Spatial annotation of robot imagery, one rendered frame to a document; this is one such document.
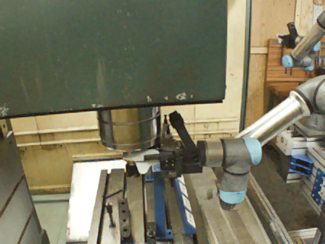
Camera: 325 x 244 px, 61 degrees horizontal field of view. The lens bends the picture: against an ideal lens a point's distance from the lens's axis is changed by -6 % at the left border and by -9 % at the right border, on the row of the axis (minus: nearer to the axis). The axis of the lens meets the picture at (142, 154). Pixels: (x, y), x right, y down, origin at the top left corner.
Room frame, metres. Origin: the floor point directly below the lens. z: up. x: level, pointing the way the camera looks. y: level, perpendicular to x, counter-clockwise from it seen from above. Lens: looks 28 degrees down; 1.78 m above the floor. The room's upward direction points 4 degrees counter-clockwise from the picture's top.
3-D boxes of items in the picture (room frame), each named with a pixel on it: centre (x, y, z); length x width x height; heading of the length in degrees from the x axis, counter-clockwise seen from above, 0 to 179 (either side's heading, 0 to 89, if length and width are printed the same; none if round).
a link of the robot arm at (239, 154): (0.69, -0.26, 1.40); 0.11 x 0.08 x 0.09; 89
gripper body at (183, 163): (0.69, -0.10, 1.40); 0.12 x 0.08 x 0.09; 89
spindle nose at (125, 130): (0.69, 0.03, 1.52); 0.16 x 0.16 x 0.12
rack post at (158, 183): (0.92, -0.05, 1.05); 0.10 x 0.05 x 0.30; 89
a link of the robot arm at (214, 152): (0.69, -0.18, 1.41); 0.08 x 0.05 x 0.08; 179
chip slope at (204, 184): (1.34, 0.01, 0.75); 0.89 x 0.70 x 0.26; 89
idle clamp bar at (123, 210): (0.99, 0.10, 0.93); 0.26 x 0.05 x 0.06; 4
